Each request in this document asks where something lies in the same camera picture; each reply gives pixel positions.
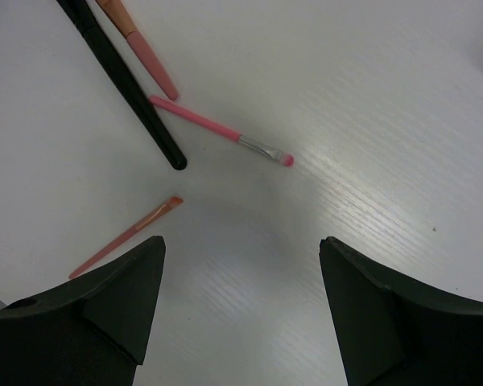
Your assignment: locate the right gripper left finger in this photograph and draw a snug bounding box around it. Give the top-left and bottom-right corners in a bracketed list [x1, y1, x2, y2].
[0, 236, 166, 385]

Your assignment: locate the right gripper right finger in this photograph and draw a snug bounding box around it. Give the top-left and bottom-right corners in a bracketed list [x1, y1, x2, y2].
[320, 236, 483, 385]

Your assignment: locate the pink handle brush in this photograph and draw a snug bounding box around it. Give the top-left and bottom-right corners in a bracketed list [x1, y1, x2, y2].
[96, 0, 179, 101]

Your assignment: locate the thin pink lip brush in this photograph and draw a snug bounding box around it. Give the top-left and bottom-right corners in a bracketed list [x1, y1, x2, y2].
[149, 96, 295, 167]

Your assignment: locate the large black makeup brush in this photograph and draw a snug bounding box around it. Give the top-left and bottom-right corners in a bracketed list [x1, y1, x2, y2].
[58, 0, 188, 170]

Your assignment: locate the thin orange angled brush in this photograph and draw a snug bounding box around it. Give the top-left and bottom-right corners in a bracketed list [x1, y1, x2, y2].
[68, 196, 184, 280]

